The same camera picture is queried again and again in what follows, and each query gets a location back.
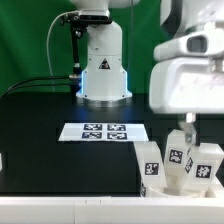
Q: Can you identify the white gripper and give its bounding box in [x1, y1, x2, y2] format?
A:
[149, 22, 224, 146]

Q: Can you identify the white L-shaped fence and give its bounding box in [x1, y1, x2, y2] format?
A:
[0, 181, 224, 224]

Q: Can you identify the white round stool seat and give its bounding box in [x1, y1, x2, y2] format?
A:
[142, 176, 211, 198]

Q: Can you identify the black camera stand pole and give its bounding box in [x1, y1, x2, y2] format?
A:
[70, 26, 81, 103]

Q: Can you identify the grey camera cable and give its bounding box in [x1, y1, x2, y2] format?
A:
[45, 11, 80, 94]

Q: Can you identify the black camera on stand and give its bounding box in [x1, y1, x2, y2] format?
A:
[60, 9, 112, 25]

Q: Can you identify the black cable upper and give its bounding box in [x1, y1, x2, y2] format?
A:
[6, 76, 82, 93]

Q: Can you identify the black cable lower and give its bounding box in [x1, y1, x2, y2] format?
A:
[0, 83, 82, 100]

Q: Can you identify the white marker sheet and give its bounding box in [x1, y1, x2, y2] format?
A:
[58, 123, 148, 142]

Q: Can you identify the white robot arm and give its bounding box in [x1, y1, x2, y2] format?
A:
[70, 0, 224, 145]

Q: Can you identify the black cable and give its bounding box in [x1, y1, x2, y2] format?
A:
[6, 76, 82, 93]
[0, 83, 82, 100]

